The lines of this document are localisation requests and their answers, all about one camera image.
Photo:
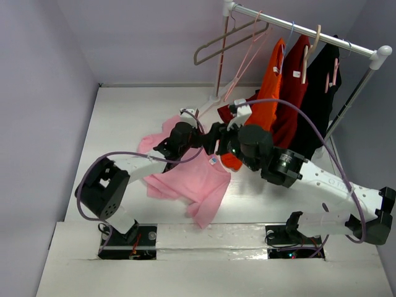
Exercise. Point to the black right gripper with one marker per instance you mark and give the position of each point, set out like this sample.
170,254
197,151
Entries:
213,140

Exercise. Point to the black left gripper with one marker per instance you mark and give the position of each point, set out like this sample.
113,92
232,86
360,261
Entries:
194,132

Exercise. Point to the pink t shirt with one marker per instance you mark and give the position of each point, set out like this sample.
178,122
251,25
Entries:
202,182

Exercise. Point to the pink wire hanger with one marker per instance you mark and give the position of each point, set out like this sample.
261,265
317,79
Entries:
258,40

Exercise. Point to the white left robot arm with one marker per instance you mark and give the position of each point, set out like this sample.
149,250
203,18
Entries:
101,190

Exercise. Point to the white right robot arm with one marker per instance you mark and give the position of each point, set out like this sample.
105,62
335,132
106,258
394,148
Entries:
352,210

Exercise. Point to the orange t shirt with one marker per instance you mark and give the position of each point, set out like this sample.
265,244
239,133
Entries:
263,114

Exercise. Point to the dark red t shirt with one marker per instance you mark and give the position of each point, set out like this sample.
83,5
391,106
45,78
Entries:
291,90

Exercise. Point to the grey velvet hanger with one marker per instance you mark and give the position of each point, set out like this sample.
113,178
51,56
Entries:
224,45

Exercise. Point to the wooden hanger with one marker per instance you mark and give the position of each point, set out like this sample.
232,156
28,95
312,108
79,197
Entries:
308,51

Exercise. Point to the black t shirt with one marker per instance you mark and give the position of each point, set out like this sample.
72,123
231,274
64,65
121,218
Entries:
316,105

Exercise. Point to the pink clip hanger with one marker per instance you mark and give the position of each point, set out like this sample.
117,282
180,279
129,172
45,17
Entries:
332,79

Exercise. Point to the white metal clothes rack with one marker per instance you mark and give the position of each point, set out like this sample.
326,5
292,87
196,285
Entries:
377,57

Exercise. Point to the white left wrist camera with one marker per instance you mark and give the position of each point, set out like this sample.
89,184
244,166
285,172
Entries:
189,115

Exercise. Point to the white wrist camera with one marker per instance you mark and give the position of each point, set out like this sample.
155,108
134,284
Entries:
189,115
243,113

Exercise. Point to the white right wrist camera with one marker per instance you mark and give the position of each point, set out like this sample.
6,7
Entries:
243,113

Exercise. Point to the blue wire hanger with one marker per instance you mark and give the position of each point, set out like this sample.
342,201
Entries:
285,50

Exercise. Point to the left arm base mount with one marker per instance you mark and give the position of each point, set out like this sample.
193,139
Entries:
139,243

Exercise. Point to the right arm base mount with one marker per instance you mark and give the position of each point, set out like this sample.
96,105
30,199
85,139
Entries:
284,241

